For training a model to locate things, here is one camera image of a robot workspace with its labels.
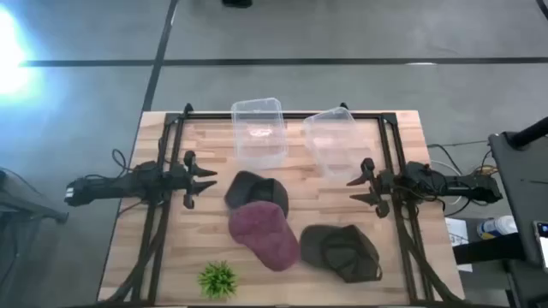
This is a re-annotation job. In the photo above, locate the white paper sheet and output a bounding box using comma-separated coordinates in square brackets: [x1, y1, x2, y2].
[444, 216, 474, 274]

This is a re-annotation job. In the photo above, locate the maroon cap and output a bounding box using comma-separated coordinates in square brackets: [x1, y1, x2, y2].
[227, 200, 302, 273]

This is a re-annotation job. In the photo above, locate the white bottle with blue label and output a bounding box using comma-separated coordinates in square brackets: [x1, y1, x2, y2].
[475, 214, 519, 241]

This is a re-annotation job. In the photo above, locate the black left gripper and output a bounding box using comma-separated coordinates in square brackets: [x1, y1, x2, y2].
[169, 150, 218, 210]

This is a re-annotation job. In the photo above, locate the dark olive cap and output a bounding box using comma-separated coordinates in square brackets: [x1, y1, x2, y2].
[299, 223, 384, 285]

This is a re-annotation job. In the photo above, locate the black cable bundle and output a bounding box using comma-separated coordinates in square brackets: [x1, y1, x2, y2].
[104, 204, 169, 304]
[401, 204, 466, 305]

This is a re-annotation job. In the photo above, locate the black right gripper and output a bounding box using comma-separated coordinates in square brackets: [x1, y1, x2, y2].
[346, 157, 396, 219]

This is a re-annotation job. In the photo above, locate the small green artificial plant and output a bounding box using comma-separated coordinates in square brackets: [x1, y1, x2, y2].
[196, 260, 239, 300]

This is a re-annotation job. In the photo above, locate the white cable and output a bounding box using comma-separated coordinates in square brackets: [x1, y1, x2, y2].
[429, 159, 466, 206]

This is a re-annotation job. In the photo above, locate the grey side desk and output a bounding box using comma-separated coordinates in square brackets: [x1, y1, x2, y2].
[488, 129, 548, 271]

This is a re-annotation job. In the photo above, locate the black looped cable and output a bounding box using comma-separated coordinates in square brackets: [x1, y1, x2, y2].
[111, 148, 134, 173]

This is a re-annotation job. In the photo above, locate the grey metal stand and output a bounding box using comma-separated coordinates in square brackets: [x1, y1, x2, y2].
[0, 168, 70, 308]

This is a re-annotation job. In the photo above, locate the black cap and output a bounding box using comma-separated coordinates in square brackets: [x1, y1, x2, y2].
[223, 170, 290, 219]

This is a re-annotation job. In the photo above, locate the clear plastic container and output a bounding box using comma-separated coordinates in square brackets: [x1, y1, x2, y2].
[230, 97, 289, 170]
[302, 106, 374, 183]

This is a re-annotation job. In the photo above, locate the black metal table frame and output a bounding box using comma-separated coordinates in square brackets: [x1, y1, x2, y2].
[128, 102, 468, 307]

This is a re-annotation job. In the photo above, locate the thin black cable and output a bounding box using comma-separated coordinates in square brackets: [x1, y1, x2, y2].
[426, 139, 490, 150]

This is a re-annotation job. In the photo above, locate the black pole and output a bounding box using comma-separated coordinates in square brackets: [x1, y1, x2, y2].
[503, 116, 548, 150]

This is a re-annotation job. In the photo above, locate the black bar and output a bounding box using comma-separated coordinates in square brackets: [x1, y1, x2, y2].
[452, 232, 527, 266]

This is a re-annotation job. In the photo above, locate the smartphone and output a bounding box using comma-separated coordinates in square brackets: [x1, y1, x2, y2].
[532, 219, 548, 274]

